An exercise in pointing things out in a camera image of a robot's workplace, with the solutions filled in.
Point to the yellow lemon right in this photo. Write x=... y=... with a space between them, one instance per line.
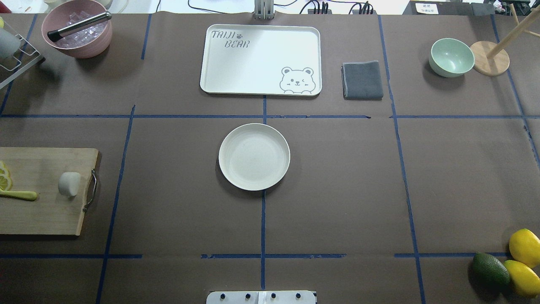
x=524 y=280

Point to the wooden cup stand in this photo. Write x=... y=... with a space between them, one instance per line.
x=491 y=59

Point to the wooden cutting board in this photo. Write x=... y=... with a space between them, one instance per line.
x=38 y=169

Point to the lemon slice far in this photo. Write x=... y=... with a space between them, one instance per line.
x=3 y=169

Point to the yellow lemon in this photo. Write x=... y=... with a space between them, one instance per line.
x=524 y=280
x=524 y=247

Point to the black power strip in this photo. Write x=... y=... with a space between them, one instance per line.
x=338 y=7

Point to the mint green bowl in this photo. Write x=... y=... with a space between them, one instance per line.
x=451 y=58

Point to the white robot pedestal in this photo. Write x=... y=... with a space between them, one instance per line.
x=263 y=297

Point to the white bun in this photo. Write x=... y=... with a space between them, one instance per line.
x=68 y=184

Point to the aluminium frame post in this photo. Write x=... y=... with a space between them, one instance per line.
x=264 y=10

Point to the green avocado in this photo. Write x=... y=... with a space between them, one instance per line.
x=490 y=271

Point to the black box device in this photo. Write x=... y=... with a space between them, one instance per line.
x=452 y=7

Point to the yellow lemon left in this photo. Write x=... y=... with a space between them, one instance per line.
x=524 y=247

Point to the cream bear tray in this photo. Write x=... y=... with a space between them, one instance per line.
x=261 y=60

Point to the grey cup in rack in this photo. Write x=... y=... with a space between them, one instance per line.
x=9 y=44

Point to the white wire cup rack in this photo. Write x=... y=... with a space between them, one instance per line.
x=26 y=57

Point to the cream round plate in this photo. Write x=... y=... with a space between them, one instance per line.
x=254 y=156

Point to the grey folded cloth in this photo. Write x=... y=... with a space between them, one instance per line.
x=362 y=80

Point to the yellow-green plastic knife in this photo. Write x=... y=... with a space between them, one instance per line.
x=22 y=195

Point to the pink bowl with ice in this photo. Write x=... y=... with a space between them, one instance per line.
x=86 y=43

